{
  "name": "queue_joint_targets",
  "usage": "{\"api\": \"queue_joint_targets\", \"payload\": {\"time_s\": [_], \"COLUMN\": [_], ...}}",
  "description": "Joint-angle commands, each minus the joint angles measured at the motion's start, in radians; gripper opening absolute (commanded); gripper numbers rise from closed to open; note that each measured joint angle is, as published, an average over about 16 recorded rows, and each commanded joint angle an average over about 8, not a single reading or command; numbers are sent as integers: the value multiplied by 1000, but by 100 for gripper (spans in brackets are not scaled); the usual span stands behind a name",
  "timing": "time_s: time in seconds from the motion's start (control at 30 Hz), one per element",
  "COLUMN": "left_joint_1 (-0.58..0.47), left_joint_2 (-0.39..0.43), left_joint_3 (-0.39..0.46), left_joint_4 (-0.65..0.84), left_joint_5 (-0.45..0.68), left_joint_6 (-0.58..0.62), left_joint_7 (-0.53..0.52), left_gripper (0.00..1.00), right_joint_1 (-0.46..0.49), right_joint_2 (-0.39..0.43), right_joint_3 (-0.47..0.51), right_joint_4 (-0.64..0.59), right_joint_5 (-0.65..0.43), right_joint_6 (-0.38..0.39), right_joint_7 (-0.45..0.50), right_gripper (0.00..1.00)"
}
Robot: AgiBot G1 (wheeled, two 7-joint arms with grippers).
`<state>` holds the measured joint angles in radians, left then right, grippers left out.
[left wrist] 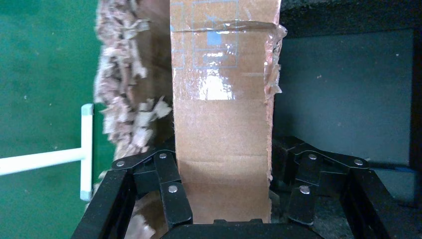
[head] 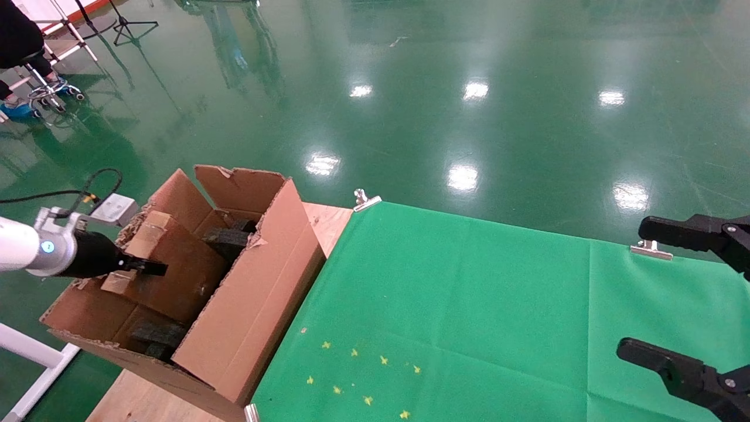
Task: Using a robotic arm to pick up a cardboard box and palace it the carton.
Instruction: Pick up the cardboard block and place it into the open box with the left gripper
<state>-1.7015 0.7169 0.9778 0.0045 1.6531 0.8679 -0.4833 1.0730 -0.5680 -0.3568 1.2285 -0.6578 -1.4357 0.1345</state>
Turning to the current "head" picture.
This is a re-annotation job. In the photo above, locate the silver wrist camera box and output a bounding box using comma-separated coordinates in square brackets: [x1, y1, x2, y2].
[35, 193, 139, 232]

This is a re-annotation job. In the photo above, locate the green table cloth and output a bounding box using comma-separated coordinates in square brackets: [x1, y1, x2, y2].
[251, 200, 750, 422]

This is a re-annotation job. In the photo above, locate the white metal frame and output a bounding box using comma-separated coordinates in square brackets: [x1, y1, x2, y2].
[0, 322, 83, 422]

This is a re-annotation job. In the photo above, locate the black tripod stand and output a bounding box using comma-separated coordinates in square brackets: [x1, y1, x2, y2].
[110, 0, 160, 46]

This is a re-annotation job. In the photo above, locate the seated person in black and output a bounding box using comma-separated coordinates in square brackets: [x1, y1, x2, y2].
[0, 0, 54, 122]

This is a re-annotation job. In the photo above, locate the black pole stand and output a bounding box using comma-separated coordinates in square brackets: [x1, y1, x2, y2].
[73, 0, 119, 39]

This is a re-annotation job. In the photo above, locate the small taped cardboard box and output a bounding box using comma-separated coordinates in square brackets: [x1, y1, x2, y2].
[101, 210, 230, 324]

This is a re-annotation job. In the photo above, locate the chrome wheeled stool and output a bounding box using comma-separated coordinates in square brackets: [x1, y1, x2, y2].
[22, 56, 86, 113]

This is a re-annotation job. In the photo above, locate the large open cardboard carton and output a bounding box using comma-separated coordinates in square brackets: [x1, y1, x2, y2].
[40, 164, 327, 422]

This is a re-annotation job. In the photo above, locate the black camera cable yellow tag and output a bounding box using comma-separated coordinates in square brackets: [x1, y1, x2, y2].
[0, 168, 124, 219]

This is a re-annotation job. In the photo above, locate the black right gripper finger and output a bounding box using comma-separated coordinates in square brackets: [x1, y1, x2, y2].
[615, 338, 750, 422]
[637, 214, 750, 282]

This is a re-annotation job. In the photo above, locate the white work table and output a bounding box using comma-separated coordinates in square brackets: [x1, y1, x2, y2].
[32, 0, 101, 64]

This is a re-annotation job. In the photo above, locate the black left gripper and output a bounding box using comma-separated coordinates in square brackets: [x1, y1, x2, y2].
[59, 232, 169, 280]

